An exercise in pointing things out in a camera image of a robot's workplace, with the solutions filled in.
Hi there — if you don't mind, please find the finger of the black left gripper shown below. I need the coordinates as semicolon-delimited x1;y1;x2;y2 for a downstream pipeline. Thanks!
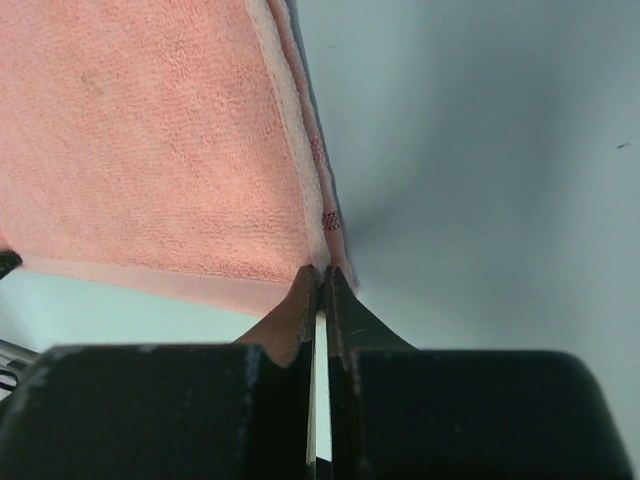
0;250;23;280

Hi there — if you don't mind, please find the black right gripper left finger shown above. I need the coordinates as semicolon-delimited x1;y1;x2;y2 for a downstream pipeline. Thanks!
1;266;319;479

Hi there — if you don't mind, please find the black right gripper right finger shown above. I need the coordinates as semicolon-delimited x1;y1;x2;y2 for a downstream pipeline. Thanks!
323;267;634;479

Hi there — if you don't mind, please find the pink towel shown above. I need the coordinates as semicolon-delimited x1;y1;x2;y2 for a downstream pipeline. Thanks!
1;1;351;315

